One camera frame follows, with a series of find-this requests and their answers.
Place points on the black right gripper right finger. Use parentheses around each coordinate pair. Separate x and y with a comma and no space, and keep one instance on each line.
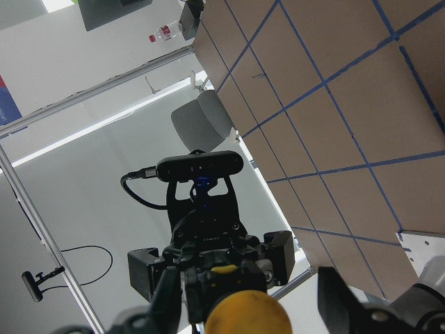
(342,312)

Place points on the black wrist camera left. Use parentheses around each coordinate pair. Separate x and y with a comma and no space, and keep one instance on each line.
(192,166)

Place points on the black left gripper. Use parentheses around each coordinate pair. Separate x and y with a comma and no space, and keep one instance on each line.
(212,249)

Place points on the blue red wall sign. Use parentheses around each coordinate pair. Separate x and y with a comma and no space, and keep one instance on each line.
(9,111)

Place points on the black mounted webcam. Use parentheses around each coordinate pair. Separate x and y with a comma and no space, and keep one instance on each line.
(32,282)

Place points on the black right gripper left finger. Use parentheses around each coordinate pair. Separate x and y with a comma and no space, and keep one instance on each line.
(164,312)

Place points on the grey office chair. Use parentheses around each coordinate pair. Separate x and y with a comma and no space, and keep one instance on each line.
(203,123)

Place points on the clear water bottle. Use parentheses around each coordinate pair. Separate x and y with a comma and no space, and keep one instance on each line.
(166,32)

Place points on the yellow push button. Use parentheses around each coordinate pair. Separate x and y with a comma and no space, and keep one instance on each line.
(245,307)

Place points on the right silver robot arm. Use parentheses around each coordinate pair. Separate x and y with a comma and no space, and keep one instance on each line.
(420,309)

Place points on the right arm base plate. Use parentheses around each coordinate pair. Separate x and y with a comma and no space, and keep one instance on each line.
(423,250)

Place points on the black computer monitor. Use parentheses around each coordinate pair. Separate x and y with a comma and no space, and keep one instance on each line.
(96,13)

